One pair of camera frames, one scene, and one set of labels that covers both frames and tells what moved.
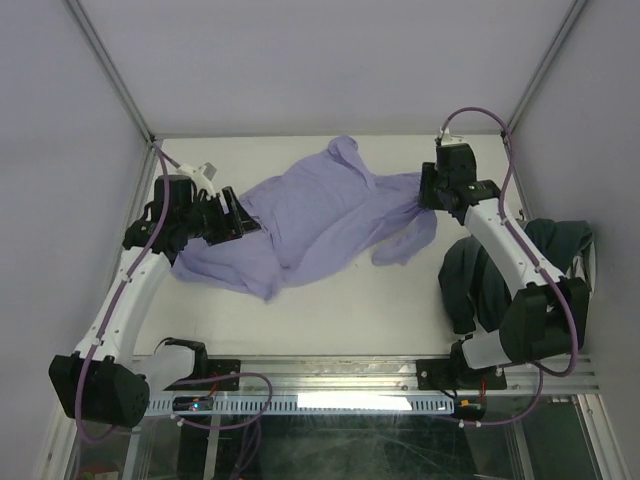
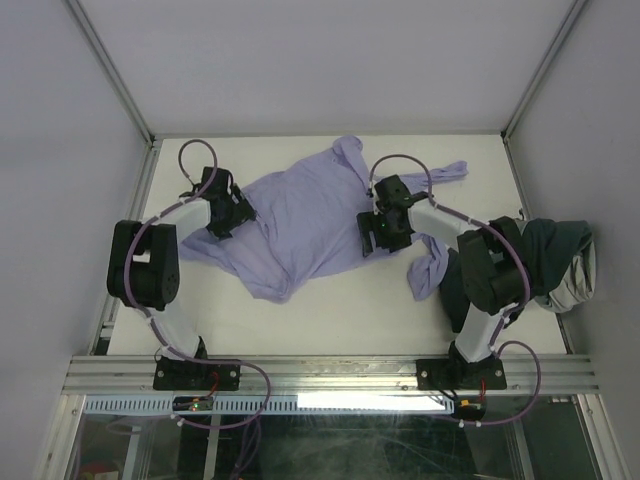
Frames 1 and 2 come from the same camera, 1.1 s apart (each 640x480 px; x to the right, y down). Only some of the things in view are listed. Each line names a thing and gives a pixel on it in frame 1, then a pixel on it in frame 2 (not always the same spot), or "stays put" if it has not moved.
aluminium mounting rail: (393, 373) stays put
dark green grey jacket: (475, 296) stays put
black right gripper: (428, 172) -> (367, 222)
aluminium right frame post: (556, 42) stays put
